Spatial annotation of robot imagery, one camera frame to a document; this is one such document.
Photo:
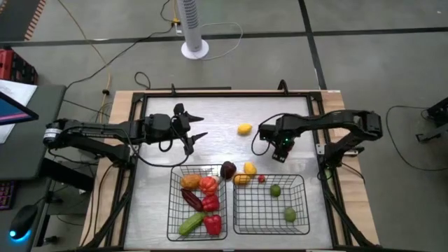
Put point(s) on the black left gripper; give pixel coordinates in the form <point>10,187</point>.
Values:
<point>180,129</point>

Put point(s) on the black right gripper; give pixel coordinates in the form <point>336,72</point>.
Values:
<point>281,146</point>

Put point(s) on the small red strawberry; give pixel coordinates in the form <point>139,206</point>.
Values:
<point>261,178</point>

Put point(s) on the yellow lemon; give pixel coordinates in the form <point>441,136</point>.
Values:
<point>250,168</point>
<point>244,129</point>

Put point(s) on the dark green lime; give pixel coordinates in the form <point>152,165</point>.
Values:
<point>275,190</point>

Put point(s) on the orange-yellow mango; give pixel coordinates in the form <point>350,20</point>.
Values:
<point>241,178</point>

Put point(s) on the orange oval vegetable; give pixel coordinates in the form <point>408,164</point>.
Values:
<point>190,182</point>

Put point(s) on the dark purple round fruit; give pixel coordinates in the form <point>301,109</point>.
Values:
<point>227,170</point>

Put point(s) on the light green lime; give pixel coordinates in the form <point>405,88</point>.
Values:
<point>290,215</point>

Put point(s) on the dark red chili pepper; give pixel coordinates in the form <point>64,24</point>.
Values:
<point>192,199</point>

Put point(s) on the red bell pepper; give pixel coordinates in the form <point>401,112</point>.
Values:
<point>210,203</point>
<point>213,224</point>

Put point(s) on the green cucumber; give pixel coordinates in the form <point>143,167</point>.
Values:
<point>190,224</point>

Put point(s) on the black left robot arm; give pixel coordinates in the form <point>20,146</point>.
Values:
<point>98,131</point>

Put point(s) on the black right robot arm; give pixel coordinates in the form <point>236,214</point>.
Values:
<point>325,119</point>

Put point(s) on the thin black bar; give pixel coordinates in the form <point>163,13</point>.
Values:
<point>196,88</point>

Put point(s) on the white tower fan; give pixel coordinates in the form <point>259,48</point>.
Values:
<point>190,35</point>

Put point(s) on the white power strip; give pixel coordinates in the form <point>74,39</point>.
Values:
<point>178,28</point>

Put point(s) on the black floor stand foot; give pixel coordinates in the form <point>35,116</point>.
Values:
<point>430,134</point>

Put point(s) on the dark grey desk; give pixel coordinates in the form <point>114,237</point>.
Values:
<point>35,147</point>

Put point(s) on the black equipment box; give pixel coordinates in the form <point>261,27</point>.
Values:
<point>439,112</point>

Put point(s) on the white paper sheet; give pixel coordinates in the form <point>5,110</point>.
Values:
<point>17,91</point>

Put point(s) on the computer monitor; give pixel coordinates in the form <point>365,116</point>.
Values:
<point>14,112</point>

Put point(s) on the red crate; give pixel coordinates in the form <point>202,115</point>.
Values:
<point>10,66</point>

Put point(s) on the black computer mouse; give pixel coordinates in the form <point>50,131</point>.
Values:
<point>22,220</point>

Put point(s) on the backlit keyboard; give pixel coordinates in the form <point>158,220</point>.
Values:
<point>7,196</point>

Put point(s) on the dark mat with striped edge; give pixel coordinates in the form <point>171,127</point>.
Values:
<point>14,17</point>

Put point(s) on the black metal table frame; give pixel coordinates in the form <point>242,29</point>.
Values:
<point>227,94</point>

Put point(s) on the black desk support frame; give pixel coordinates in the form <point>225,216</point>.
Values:
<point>70,175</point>

